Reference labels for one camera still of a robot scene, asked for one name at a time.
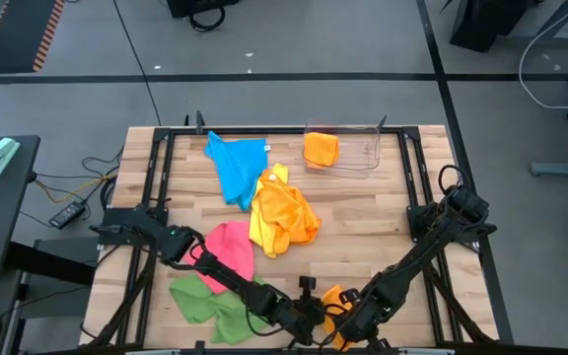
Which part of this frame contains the pink microfiber towel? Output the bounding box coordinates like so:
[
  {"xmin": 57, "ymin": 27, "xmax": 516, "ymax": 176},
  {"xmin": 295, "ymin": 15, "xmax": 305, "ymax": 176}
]
[{"xmin": 184, "ymin": 220, "xmax": 256, "ymax": 296}]

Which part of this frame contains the black cabinet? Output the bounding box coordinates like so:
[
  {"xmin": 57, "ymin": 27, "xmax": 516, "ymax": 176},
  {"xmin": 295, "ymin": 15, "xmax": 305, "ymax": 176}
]
[{"xmin": 449, "ymin": 0, "xmax": 532, "ymax": 54}]

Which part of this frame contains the black metal rig frame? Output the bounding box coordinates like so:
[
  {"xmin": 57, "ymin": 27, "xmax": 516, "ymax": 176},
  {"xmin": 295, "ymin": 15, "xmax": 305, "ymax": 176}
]
[{"xmin": 86, "ymin": 110, "xmax": 500, "ymax": 355}]

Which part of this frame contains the grey desk leg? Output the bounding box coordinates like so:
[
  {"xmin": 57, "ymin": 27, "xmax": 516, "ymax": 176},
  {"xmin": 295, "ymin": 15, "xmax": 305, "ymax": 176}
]
[
  {"xmin": 498, "ymin": 30, "xmax": 568, "ymax": 49},
  {"xmin": 530, "ymin": 158, "xmax": 568, "ymax": 178}
]

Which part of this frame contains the clear plastic bin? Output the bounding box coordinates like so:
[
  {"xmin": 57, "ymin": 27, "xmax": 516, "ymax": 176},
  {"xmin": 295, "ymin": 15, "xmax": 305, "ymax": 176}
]
[{"xmin": 302, "ymin": 116, "xmax": 384, "ymax": 179}]

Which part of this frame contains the yellow floor cable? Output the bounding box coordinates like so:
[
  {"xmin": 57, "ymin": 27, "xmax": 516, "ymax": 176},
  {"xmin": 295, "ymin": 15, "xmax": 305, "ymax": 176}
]
[{"xmin": 34, "ymin": 172, "xmax": 119, "ymax": 204}]

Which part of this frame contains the white floor cable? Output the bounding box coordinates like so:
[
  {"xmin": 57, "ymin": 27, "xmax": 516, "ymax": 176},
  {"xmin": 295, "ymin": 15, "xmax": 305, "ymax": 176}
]
[{"xmin": 518, "ymin": 0, "xmax": 568, "ymax": 111}]

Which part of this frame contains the black right arm base cable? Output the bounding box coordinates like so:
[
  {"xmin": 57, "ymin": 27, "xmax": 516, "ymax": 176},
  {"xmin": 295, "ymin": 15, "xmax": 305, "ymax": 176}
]
[{"xmin": 436, "ymin": 164, "xmax": 468, "ymax": 196}]

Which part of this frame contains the black side desk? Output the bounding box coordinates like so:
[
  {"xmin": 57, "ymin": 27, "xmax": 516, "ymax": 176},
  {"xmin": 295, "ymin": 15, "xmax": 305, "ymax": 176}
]
[{"xmin": 0, "ymin": 135, "xmax": 42, "ymax": 281}]

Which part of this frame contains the blue microfiber towel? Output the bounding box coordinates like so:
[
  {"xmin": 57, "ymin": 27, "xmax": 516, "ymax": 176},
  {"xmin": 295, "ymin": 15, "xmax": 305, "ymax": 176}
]
[{"xmin": 204, "ymin": 130, "xmax": 270, "ymax": 213}]

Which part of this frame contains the green microfiber towel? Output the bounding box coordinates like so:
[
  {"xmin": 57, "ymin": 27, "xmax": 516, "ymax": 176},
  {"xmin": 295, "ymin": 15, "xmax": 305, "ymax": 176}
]
[{"xmin": 169, "ymin": 274, "xmax": 270, "ymax": 345}]

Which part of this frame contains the orange microfiber towel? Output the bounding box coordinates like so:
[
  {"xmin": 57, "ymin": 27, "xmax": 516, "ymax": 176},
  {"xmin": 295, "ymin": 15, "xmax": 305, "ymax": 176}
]
[
  {"xmin": 320, "ymin": 284, "xmax": 355, "ymax": 352},
  {"xmin": 251, "ymin": 170, "xmax": 322, "ymax": 257},
  {"xmin": 303, "ymin": 131, "xmax": 340, "ymax": 170}
]

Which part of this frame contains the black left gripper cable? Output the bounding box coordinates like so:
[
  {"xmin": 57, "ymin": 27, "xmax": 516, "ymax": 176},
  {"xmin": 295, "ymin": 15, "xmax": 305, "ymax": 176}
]
[{"xmin": 243, "ymin": 303, "xmax": 293, "ymax": 339}]

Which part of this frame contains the black floor cable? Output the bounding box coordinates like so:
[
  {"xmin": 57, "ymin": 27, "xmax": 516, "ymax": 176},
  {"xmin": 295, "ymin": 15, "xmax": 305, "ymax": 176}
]
[{"xmin": 111, "ymin": 0, "xmax": 163, "ymax": 127}]

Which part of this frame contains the black floor mat orange edge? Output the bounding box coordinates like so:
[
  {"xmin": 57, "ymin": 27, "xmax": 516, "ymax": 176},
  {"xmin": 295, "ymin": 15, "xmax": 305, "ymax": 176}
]
[{"xmin": 0, "ymin": 0, "xmax": 67, "ymax": 76}]

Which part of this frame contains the black power adapter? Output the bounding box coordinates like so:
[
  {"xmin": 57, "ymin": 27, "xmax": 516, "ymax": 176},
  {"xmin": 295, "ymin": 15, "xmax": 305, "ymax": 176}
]
[{"xmin": 47, "ymin": 200, "xmax": 87, "ymax": 231}]

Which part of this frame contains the black equipment base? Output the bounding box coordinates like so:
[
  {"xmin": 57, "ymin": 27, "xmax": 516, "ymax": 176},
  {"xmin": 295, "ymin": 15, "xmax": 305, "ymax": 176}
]
[{"xmin": 166, "ymin": 0, "xmax": 242, "ymax": 20}]

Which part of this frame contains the black coiled cable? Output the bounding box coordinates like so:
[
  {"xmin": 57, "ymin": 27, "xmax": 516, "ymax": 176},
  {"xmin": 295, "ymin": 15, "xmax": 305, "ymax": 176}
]
[{"xmin": 187, "ymin": 4, "xmax": 227, "ymax": 34}]

